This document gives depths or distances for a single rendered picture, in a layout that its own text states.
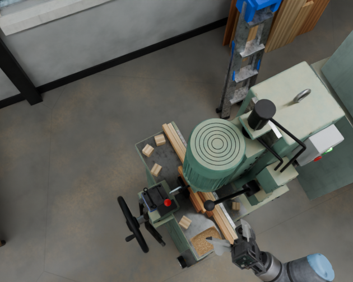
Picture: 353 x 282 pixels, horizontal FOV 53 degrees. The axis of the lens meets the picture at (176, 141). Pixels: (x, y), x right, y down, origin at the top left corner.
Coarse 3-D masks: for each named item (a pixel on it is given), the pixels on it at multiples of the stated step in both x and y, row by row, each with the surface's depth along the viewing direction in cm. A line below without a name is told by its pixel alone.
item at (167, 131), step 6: (162, 126) 168; (168, 132) 167; (168, 138) 169; (174, 138) 166; (174, 144) 165; (180, 150) 164; (180, 156) 163; (216, 210) 155; (216, 216) 155; (216, 222) 157; (222, 222) 154; (222, 228) 153; (228, 234) 152
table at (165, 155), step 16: (144, 144) 168; (144, 160) 166; (160, 160) 166; (176, 160) 166; (160, 176) 163; (176, 176) 164; (192, 208) 159; (160, 224) 159; (176, 224) 162; (192, 224) 157; (208, 224) 157
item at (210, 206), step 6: (252, 180) 140; (246, 186) 139; (252, 186) 138; (258, 186) 140; (240, 192) 129; (246, 192) 139; (252, 192) 138; (222, 198) 116; (228, 198) 119; (204, 204) 108; (210, 204) 107; (216, 204) 112; (210, 210) 107
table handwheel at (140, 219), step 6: (120, 198) 160; (120, 204) 156; (126, 204) 174; (126, 210) 153; (126, 216) 152; (132, 216) 177; (126, 222) 163; (132, 222) 151; (138, 222) 163; (144, 222) 165; (132, 228) 151; (138, 228) 176; (138, 234) 151; (138, 240) 151; (144, 240) 154; (144, 246) 154; (144, 252) 160
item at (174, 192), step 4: (180, 176) 154; (180, 180) 154; (180, 184) 155; (184, 184) 153; (176, 188) 156; (172, 192) 155; (176, 192) 155; (184, 192) 155; (188, 192) 152; (188, 196) 157
